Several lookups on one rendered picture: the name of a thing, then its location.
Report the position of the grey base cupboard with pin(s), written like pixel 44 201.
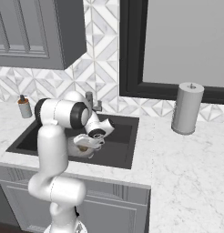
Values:
pixel 117 206

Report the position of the brown kiwi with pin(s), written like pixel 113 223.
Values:
pixel 82 148

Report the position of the grey paper towel roll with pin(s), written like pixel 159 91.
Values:
pixel 187 109

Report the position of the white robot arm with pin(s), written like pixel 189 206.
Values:
pixel 52 145

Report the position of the black framed window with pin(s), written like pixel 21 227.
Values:
pixel 132 45

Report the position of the grey wall cupboard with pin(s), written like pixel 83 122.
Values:
pixel 35 30

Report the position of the dark sink basin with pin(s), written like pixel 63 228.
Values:
pixel 120 142

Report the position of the white colander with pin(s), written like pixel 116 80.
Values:
pixel 75 150

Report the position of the grey soap dispenser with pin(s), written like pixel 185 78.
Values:
pixel 25 108

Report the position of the grey sink faucet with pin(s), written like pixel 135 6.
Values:
pixel 89 100

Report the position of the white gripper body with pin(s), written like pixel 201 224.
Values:
pixel 88 141

